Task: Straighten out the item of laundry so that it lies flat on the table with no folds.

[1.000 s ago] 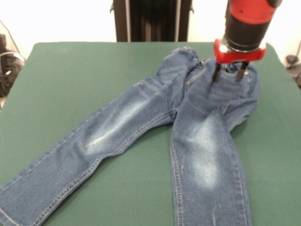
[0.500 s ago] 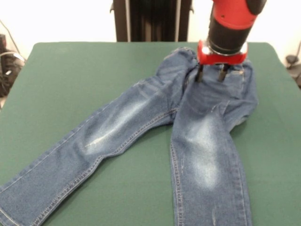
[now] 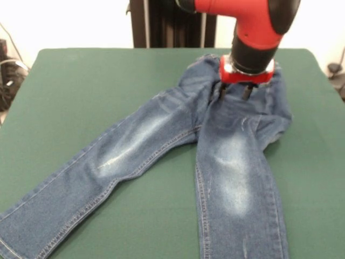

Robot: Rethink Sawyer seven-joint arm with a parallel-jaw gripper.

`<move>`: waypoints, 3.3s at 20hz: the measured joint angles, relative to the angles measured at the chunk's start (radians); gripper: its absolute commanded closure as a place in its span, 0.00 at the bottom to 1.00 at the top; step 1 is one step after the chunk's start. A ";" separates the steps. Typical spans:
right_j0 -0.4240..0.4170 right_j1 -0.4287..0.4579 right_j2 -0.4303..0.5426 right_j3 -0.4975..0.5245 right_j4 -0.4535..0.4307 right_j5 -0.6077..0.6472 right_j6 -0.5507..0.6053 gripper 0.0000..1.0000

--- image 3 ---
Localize black support column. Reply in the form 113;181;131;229
130;0;218;49

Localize black equipment pile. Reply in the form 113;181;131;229
0;39;29;111

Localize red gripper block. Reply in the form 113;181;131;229
218;55;275;101

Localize dark green table cloth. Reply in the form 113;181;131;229
0;47;345;259

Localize blue denim jeans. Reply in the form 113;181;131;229
0;53;293;259

